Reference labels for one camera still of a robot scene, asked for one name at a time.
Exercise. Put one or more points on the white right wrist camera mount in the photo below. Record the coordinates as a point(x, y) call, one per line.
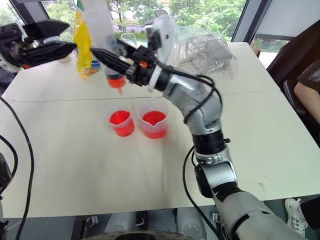
point(163, 37)

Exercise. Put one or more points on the empty clear glass cup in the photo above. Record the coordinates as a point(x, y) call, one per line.
point(129, 39)

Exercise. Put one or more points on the blue round container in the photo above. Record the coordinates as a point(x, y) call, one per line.
point(95, 67)

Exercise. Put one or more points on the yellow plastic bag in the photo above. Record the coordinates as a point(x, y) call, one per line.
point(82, 42)

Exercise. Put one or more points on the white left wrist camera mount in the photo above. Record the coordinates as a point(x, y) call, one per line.
point(7, 65)

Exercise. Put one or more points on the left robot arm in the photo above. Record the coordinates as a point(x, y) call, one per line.
point(4, 172)

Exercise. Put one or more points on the small white cup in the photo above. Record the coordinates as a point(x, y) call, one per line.
point(67, 58)

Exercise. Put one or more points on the person's bare forearm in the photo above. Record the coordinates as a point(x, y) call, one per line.
point(306, 105)

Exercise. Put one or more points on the white sneaker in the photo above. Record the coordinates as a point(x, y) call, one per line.
point(296, 217)

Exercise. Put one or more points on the dark window frame post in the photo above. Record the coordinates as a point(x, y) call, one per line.
point(246, 20)
point(30, 10)

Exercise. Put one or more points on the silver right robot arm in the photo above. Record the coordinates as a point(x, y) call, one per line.
point(207, 120)

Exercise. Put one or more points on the dark rounded robot base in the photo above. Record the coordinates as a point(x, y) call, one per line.
point(137, 236)

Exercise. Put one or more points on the seated person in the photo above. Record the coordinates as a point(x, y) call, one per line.
point(292, 65)

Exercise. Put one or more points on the clear cup of red liquid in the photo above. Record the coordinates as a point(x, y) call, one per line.
point(121, 122)
point(153, 123)

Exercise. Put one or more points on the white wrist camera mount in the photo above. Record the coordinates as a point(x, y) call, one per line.
point(163, 37)
point(7, 65)

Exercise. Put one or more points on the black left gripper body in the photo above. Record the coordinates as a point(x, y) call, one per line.
point(11, 42)

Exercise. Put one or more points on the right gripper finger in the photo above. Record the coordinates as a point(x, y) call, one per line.
point(127, 48)
point(112, 62)

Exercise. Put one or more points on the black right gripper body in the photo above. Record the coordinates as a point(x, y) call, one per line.
point(141, 62)

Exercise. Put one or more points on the clear syringe with red tip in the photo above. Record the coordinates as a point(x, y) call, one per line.
point(100, 27)

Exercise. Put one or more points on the dark brown shirt sleeve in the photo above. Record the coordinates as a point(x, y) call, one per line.
point(310, 72)

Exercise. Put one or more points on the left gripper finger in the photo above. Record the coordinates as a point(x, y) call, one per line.
point(47, 51)
point(47, 28)

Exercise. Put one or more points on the clear plastic packaging pile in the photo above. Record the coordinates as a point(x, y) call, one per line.
point(207, 52)

